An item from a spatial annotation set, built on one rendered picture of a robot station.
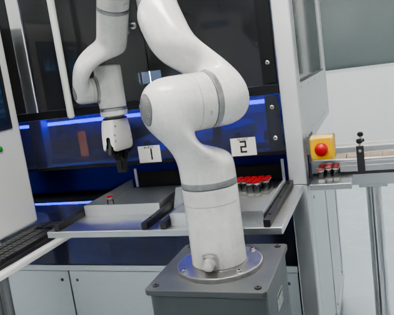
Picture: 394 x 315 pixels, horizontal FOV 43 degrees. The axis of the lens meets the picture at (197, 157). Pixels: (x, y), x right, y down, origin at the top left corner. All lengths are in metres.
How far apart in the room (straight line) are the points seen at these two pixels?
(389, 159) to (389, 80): 4.49
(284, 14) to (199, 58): 0.57
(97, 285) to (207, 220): 1.08
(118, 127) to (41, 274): 0.85
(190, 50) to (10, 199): 1.03
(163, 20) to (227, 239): 0.48
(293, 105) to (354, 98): 4.62
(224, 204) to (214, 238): 0.07
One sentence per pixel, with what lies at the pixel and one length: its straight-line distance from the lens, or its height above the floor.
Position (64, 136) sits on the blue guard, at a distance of 1.93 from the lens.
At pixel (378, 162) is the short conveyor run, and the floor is 0.91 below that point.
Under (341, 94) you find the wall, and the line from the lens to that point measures 6.22.
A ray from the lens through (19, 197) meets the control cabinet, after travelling 1.94.
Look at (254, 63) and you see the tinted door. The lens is 1.63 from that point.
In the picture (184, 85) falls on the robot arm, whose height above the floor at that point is 1.26.
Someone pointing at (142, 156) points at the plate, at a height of 1.01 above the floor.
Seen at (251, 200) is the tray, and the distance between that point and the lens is 1.52.
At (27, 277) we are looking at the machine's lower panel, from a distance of 2.24.
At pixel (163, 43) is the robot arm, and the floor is 1.35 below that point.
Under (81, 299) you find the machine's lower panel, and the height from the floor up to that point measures 0.46.
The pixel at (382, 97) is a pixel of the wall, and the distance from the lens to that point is 6.21.
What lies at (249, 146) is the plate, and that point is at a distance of 1.65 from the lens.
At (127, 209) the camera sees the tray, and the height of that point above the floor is 0.90.
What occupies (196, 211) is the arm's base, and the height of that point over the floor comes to 1.00.
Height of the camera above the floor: 1.29
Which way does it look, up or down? 10 degrees down
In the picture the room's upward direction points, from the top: 8 degrees counter-clockwise
